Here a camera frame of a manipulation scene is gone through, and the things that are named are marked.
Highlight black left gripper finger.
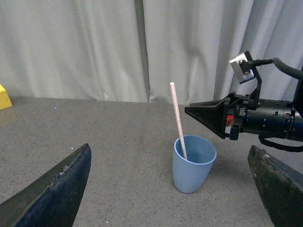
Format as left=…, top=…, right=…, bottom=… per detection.
left=0, top=144, right=91, bottom=227

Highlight blue cup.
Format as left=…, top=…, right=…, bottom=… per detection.
left=172, top=135, right=217, bottom=194

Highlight black camera cable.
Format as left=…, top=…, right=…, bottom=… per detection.
left=246, top=57, right=303, bottom=81

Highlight pale wooden chopstick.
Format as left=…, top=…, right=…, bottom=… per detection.
left=169, top=82, right=187, bottom=160

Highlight yellow block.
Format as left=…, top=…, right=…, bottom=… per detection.
left=0, top=84, right=12, bottom=110

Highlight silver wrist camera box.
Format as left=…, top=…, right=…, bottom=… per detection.
left=229, top=51, right=255, bottom=84

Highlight black lower cable loop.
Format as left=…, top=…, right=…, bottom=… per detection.
left=258, top=135, right=303, bottom=153

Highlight grey curtain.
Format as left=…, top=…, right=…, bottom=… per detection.
left=0, top=0, right=303, bottom=104

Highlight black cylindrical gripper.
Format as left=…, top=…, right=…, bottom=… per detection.
left=185, top=93, right=303, bottom=227

